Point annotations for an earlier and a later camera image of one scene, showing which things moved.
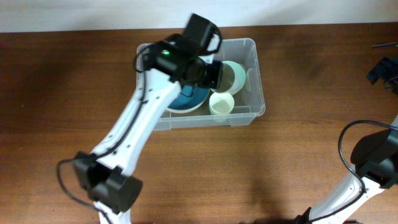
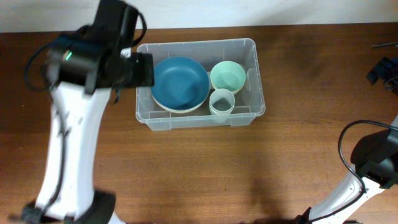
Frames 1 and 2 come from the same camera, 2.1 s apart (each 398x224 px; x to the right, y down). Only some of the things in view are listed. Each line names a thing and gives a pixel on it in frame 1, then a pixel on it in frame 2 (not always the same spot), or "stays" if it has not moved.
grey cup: (232, 78) -> (221, 102)
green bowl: (235, 77) stays
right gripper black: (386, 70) stays
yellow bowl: (233, 91) stays
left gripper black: (215, 80) -> (143, 70)
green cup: (221, 118) stays
